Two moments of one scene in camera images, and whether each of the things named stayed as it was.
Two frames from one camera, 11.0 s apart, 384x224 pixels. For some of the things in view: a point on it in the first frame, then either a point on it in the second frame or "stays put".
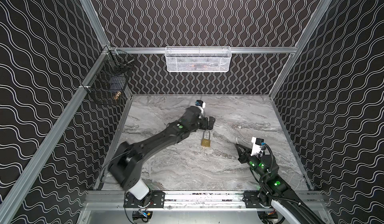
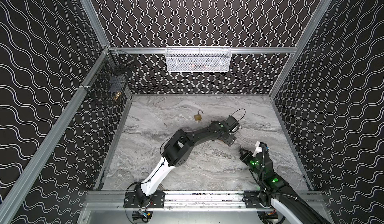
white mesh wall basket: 198,59 stays put
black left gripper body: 205,122 to 227,135
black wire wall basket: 108,79 stays put
